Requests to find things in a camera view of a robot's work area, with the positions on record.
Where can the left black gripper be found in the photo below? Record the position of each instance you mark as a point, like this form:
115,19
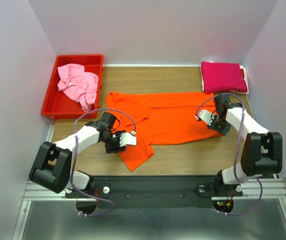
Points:
116,148

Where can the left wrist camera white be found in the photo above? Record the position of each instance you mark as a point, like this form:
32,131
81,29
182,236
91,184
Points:
128,139

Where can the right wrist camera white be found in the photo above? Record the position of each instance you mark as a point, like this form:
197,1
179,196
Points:
205,116

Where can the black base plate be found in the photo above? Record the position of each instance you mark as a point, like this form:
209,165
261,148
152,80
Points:
158,191

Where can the pink t shirt in bin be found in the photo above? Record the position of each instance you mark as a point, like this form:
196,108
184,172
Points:
78,85

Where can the folded light pink shirt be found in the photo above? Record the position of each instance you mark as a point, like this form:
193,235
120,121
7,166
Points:
245,78

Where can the aluminium rail frame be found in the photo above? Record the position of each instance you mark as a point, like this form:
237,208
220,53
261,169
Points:
273,188

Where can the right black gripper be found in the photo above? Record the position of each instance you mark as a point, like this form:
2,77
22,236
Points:
224,131

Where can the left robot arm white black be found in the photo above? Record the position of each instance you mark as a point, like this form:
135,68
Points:
52,165

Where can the folded magenta t shirt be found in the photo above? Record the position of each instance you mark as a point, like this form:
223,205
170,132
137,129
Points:
223,76

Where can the orange t shirt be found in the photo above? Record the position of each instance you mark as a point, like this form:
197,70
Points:
159,119

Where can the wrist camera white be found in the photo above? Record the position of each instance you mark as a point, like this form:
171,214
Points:
205,116
128,139

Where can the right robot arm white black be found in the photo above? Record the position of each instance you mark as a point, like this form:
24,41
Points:
262,152

